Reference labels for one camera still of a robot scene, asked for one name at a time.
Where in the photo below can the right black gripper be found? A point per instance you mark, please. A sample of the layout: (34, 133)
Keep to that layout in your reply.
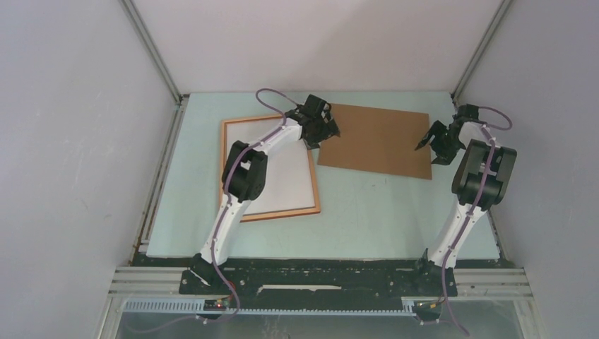
(443, 157)

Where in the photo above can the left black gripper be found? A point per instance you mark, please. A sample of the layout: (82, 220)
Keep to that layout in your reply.
(329, 130)

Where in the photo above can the brown cardboard backing board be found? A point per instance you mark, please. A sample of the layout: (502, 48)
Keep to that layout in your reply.
(378, 140)

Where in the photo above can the sunset photo print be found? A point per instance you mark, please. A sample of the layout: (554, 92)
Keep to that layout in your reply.
(285, 178)

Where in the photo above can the wooden picture frame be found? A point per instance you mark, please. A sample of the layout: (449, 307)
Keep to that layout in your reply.
(316, 196)

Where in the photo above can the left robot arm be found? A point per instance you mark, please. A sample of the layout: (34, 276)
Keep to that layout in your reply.
(244, 177)

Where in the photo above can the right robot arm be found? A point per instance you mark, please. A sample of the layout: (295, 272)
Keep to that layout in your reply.
(480, 182)

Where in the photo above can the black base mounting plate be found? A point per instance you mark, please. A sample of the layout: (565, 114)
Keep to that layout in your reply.
(317, 284)

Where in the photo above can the right corner aluminium post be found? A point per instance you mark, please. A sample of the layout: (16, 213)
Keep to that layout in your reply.
(485, 41)

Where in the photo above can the corner aluminium post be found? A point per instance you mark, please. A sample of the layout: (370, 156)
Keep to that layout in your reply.
(140, 28)
(485, 41)

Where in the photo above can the left corner aluminium post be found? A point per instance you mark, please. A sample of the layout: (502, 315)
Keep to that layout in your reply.
(140, 28)

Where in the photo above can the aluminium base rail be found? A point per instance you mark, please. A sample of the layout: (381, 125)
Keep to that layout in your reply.
(493, 284)

